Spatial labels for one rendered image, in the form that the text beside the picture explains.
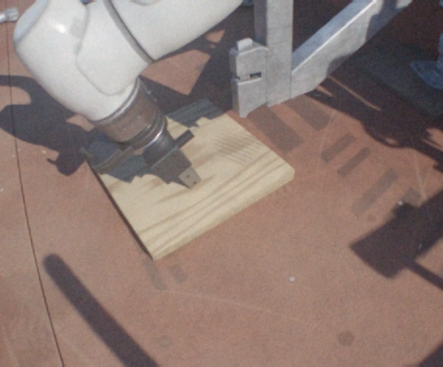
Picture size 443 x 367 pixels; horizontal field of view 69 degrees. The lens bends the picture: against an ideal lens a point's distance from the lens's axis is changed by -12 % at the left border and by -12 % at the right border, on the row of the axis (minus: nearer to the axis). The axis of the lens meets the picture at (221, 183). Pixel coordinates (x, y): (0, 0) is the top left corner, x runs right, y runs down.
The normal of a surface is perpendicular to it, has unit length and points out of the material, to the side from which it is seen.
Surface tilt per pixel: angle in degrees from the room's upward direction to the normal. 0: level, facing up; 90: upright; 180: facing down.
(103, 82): 96
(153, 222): 0
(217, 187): 0
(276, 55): 90
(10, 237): 0
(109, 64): 90
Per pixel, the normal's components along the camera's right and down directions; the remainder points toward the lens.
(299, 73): 0.48, 0.63
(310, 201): -0.04, -0.68
